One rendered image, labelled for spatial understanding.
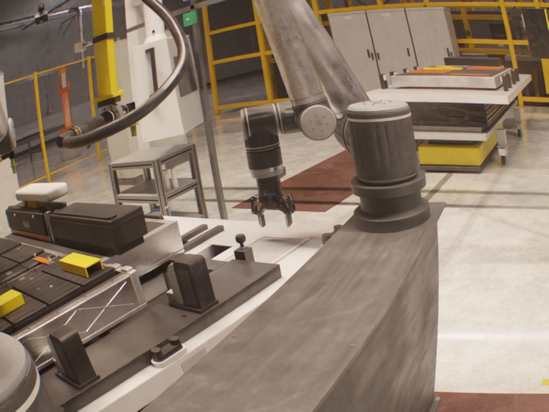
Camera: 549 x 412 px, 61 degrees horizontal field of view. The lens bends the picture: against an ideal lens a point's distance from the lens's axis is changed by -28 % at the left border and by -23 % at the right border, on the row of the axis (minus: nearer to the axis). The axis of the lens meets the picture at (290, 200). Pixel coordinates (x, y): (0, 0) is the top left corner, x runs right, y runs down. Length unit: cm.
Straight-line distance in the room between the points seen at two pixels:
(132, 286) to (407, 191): 82
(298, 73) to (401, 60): 846
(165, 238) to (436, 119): 409
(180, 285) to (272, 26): 78
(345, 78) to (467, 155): 388
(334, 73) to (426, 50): 805
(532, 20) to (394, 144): 150
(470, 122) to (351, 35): 537
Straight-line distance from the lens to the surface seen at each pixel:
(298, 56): 170
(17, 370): 53
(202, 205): 494
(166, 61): 423
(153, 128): 432
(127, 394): 124
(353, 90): 193
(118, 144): 784
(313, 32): 190
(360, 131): 168
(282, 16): 170
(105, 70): 162
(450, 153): 577
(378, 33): 1025
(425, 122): 565
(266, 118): 186
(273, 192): 192
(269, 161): 188
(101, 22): 163
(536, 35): 289
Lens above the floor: 149
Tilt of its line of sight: 15 degrees down
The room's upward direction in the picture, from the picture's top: 9 degrees counter-clockwise
